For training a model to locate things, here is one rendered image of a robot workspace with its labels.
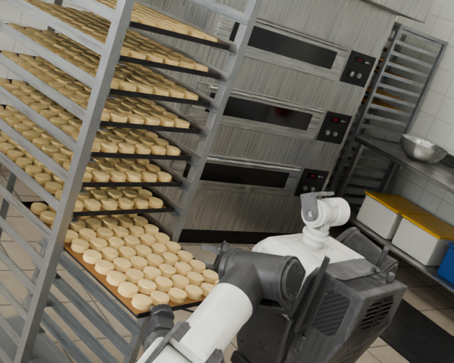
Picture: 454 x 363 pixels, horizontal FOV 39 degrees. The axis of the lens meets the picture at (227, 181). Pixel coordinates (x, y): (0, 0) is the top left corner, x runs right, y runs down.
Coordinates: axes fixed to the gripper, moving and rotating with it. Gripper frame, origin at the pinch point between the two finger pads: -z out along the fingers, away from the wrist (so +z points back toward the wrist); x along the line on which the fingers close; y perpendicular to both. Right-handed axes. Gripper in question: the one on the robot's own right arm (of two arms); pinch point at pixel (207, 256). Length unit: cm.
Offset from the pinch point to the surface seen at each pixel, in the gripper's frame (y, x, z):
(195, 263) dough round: 9.7, 0.7, -3.9
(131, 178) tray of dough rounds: 2.6, 17.4, -29.9
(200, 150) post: -8.3, 29.5, -12.7
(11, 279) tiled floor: -103, -89, -72
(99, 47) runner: 16, 53, -48
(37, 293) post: 24, -16, -44
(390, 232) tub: -283, -57, 170
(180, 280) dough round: 23.1, 0.7, -7.9
